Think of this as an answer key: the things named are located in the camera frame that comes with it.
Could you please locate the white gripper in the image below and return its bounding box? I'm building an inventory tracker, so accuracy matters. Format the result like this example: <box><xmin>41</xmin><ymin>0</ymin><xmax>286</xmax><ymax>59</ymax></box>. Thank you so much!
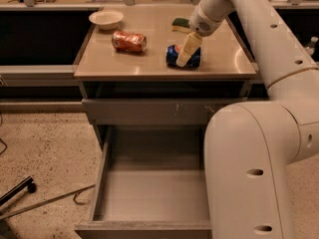
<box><xmin>176</xmin><ymin>6</ymin><xmax>221</xmax><ymax>67</ymax></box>

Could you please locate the blue pepsi can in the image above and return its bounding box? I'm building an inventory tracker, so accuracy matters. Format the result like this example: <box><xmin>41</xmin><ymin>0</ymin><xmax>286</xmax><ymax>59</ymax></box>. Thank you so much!
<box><xmin>165</xmin><ymin>45</ymin><xmax>201</xmax><ymax>68</ymax></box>

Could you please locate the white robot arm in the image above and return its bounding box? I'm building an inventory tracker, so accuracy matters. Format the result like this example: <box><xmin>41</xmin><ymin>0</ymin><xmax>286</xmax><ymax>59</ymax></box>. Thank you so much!
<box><xmin>176</xmin><ymin>0</ymin><xmax>319</xmax><ymax>239</ymax></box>

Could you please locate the grey drawer cabinet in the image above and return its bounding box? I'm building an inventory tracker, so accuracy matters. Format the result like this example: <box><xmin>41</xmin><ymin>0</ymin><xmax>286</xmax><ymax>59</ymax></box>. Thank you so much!
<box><xmin>75</xmin><ymin>4</ymin><xmax>256</xmax><ymax>143</ymax></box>

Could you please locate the orange soda can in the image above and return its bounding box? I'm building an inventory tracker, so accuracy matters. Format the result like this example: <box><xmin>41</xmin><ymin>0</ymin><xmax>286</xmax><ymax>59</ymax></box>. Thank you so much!
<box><xmin>112</xmin><ymin>31</ymin><xmax>147</xmax><ymax>53</ymax></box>

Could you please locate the closed top drawer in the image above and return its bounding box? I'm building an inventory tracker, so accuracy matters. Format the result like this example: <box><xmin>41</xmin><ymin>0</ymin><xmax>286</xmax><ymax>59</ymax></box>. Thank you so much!
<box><xmin>81</xmin><ymin>98</ymin><xmax>230</xmax><ymax>125</ymax></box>

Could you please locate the open middle drawer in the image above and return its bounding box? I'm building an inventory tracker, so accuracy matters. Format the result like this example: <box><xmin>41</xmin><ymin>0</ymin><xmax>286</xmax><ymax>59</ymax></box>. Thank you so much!
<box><xmin>75</xmin><ymin>127</ymin><xmax>212</xmax><ymax>239</ymax></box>

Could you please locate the green yellow sponge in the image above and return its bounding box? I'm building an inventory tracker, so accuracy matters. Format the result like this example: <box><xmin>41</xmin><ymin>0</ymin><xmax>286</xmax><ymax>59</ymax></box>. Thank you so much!
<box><xmin>171</xmin><ymin>18</ymin><xmax>190</xmax><ymax>33</ymax></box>

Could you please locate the white bowl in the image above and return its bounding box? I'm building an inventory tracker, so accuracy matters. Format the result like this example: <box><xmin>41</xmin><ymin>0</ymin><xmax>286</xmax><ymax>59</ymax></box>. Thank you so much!
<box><xmin>89</xmin><ymin>10</ymin><xmax>124</xmax><ymax>31</ymax></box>

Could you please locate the clear plastic water bottle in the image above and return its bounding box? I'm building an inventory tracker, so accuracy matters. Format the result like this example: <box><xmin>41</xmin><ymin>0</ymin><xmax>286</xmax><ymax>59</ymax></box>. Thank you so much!
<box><xmin>305</xmin><ymin>36</ymin><xmax>319</xmax><ymax>56</ymax></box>

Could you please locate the grey metal rod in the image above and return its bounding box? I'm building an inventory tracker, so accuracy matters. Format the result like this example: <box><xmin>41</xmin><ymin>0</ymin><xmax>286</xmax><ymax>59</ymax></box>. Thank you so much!
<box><xmin>0</xmin><ymin>184</ymin><xmax>96</xmax><ymax>221</ymax></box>

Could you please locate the black chair leg caster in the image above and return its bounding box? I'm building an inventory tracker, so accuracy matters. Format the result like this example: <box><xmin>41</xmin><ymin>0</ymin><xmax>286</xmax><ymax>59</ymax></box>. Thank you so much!
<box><xmin>0</xmin><ymin>176</ymin><xmax>37</xmax><ymax>206</ymax></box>

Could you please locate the black cable at left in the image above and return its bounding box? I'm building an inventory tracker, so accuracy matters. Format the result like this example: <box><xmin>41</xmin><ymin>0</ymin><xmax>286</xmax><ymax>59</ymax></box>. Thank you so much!
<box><xmin>0</xmin><ymin>110</ymin><xmax>9</xmax><ymax>156</ymax></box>

